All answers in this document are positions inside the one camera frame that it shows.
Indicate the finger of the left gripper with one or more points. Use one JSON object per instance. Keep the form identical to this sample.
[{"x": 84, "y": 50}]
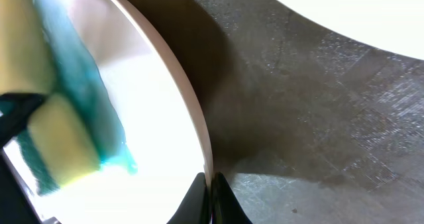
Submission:
[{"x": 18, "y": 108}]

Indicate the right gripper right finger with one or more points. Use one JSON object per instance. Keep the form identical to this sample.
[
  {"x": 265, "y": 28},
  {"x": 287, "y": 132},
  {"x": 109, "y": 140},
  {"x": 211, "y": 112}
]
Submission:
[{"x": 225, "y": 207}]

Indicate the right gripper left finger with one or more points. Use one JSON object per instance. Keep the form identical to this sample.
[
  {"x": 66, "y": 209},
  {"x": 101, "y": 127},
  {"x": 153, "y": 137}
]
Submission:
[{"x": 194, "y": 208}]

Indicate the green yellow sponge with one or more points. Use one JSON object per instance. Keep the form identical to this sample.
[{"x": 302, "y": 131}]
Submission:
[{"x": 76, "y": 131}]

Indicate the white plate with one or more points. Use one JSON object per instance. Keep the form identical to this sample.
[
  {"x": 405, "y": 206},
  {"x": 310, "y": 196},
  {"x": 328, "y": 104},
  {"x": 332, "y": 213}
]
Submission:
[
  {"x": 164, "y": 128},
  {"x": 392, "y": 25}
]

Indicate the dark brown serving tray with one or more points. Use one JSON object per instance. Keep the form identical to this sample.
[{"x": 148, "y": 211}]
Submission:
[{"x": 307, "y": 125}]

